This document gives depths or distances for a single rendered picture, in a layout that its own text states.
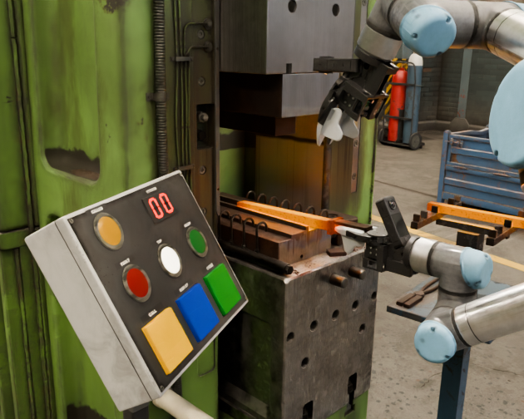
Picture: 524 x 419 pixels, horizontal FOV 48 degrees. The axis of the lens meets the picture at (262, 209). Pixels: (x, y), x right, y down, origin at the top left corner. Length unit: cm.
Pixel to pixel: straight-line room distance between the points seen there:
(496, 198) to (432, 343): 426
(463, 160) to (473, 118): 516
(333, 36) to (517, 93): 82
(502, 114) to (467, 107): 997
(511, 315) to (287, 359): 56
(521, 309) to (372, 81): 47
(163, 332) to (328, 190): 95
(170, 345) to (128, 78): 57
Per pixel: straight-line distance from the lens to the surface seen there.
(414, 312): 173
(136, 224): 93
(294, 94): 133
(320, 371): 156
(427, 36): 98
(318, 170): 172
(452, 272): 123
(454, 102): 1082
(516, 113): 66
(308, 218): 144
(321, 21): 140
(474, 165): 541
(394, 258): 132
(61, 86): 155
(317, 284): 143
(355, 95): 112
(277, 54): 129
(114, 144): 126
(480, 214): 177
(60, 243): 84
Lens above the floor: 142
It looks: 16 degrees down
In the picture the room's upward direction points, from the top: 1 degrees clockwise
